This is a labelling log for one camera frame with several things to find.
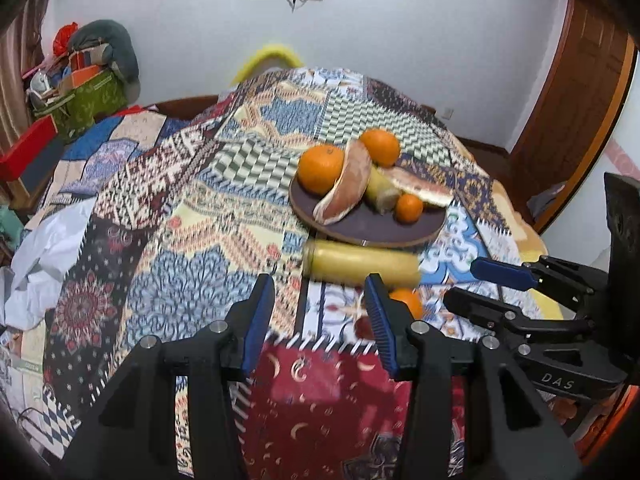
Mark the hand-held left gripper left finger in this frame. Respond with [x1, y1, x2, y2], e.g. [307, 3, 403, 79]
[60, 272, 277, 480]

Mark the grey cloth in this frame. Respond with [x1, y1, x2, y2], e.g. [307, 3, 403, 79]
[527, 182, 568, 218]

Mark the yellow fleece blanket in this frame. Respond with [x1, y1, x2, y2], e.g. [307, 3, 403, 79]
[492, 180, 551, 321]

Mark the patchwork printed blanket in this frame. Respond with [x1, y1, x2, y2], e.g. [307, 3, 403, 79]
[10, 65, 531, 480]

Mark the wooden door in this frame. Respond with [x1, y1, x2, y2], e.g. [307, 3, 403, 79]
[507, 0, 638, 233]

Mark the green storage bag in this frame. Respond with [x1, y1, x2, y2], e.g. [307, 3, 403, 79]
[47, 67, 128, 141]

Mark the peeled pomelo wedge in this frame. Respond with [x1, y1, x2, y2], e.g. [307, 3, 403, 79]
[312, 139, 373, 226]
[385, 165, 455, 208]

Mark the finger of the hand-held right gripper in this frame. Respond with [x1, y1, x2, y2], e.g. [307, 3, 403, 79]
[470, 255, 611, 311]
[442, 286, 596, 343]

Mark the red plastic bag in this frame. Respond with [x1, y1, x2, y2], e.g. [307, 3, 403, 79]
[54, 22, 81, 56]

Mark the short yellow banana piece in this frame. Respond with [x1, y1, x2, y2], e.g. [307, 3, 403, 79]
[362, 165, 402, 212]

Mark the dark purple plate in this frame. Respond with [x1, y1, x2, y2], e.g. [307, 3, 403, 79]
[288, 175, 447, 250]

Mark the long yellow-green banana piece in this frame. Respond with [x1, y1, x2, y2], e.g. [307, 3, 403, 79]
[302, 239, 422, 288]

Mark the white crumpled sheet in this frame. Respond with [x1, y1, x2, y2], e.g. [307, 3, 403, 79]
[0, 200, 97, 332]

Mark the red box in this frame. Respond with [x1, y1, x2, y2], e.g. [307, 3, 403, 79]
[0, 115, 66, 182]

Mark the small tangerine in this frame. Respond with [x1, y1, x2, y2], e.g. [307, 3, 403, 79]
[387, 287, 425, 321]
[395, 192, 425, 224]

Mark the yellow padded arch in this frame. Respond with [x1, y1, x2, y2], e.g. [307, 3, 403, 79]
[231, 42, 305, 85]

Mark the orange cardboard box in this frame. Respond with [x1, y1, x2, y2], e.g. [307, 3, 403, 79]
[60, 65, 101, 92]

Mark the grey pillow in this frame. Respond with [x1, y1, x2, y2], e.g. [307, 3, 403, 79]
[67, 20, 140, 83]

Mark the person's right hand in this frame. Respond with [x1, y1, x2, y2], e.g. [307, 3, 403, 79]
[552, 400, 578, 424]

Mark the striped brown curtain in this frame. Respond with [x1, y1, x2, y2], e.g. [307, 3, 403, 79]
[0, 0, 61, 153]

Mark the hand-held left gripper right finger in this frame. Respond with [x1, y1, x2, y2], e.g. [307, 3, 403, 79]
[364, 272, 583, 480]

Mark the dark wooden bed frame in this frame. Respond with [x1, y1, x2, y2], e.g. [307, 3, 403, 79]
[150, 94, 222, 121]

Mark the large orange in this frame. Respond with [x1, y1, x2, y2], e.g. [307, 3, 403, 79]
[297, 144, 347, 197]
[359, 129, 402, 168]

